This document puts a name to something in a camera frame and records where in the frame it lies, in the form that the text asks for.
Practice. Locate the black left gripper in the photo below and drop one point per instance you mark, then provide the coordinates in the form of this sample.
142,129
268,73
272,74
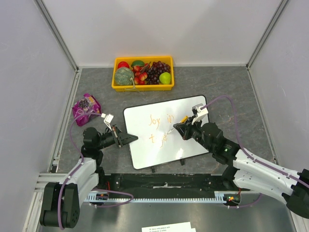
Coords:
121,138

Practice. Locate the white marker pen orange tip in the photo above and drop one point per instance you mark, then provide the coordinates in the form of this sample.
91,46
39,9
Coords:
173,127

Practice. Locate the purple snack bag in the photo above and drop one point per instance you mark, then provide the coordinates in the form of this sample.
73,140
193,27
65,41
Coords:
85,109

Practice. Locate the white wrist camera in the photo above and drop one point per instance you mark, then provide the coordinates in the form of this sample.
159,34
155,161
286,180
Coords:
199,111
107,118

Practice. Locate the white paper sheet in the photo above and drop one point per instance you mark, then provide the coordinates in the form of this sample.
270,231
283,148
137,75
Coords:
176,227

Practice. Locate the dark red grape bunch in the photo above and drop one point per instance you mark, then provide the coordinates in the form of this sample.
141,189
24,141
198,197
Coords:
155,71

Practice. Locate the green red mango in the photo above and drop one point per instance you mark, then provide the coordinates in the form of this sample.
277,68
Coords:
138,63

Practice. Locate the red apple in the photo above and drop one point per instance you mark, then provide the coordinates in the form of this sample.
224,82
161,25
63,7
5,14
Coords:
123,64

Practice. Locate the green pear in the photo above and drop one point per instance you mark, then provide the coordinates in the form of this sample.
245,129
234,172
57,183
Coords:
165,78

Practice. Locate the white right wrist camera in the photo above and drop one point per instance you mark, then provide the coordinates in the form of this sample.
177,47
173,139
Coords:
199,111

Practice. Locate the white whiteboard black frame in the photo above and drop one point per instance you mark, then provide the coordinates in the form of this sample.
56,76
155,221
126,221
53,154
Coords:
157,143

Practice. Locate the yellow plastic fruit tray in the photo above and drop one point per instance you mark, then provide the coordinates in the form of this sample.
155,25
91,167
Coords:
148,63

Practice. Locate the green striped melon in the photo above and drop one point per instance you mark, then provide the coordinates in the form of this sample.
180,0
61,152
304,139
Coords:
124,76

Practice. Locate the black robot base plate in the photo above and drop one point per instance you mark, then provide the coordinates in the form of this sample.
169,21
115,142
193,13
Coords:
166,186

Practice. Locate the red lychee cluster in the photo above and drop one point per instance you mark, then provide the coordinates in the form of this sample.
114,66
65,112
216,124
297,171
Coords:
140,75

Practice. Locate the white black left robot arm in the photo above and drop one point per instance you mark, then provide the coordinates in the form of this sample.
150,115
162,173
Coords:
62,199

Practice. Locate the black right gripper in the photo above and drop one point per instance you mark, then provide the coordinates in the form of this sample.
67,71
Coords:
186,129

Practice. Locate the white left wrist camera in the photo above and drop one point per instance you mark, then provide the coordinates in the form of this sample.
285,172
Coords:
107,118

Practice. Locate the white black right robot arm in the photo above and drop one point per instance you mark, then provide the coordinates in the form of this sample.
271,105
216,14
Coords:
248,171

